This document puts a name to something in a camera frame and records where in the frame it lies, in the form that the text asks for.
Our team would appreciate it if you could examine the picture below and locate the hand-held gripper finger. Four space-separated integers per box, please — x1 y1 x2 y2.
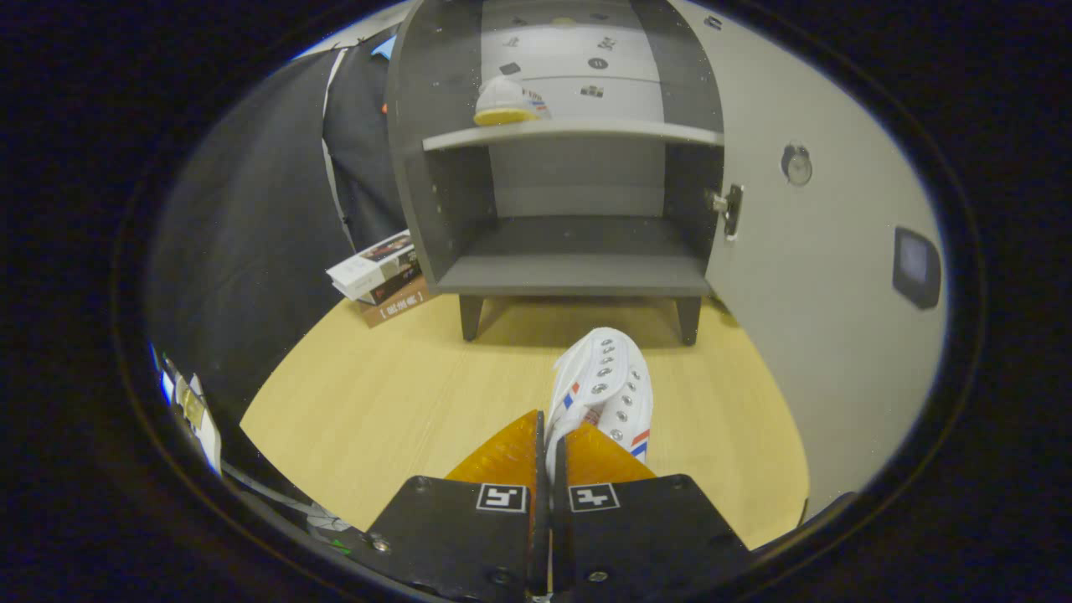
551 423 751 600
366 409 550 600

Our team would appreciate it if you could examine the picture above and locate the dark grey shoe cabinet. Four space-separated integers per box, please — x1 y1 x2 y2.
385 0 726 347

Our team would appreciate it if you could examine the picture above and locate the beige shoe cabinet door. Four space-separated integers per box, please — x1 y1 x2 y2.
670 0 949 530

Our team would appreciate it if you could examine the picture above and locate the metal door hinge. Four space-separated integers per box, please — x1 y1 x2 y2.
705 183 745 244

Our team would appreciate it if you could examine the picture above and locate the brown book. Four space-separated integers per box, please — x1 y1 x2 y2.
358 276 433 328

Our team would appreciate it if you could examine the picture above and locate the dark book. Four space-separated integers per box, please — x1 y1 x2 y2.
367 261 423 307

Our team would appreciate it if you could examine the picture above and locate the black backdrop cloth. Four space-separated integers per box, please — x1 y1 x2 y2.
147 29 413 472

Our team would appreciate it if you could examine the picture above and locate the grey cable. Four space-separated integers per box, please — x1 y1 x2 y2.
219 459 354 534

